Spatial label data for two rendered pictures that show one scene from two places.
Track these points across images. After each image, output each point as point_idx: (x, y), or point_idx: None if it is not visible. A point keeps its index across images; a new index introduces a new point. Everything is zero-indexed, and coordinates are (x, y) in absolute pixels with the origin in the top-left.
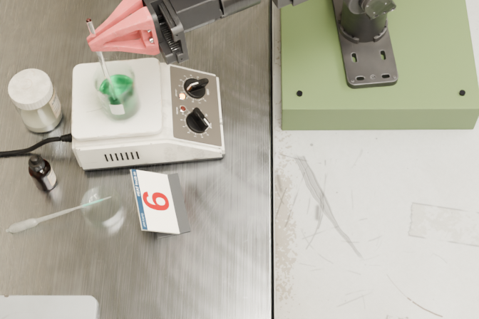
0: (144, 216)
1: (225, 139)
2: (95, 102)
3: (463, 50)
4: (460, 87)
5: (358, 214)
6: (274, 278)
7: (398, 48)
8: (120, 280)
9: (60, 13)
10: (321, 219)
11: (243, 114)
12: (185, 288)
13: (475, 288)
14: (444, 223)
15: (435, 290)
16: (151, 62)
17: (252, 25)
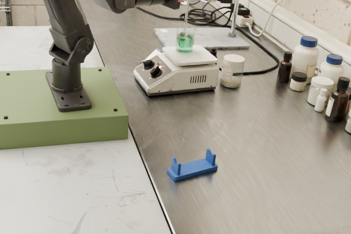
0: (159, 50)
1: (135, 82)
2: (198, 51)
3: (2, 87)
4: (8, 75)
5: None
6: (100, 56)
7: (43, 85)
8: None
9: (259, 116)
10: (82, 67)
11: (129, 90)
12: (135, 53)
13: (12, 56)
14: (23, 68)
15: (30, 55)
16: (180, 61)
17: (138, 119)
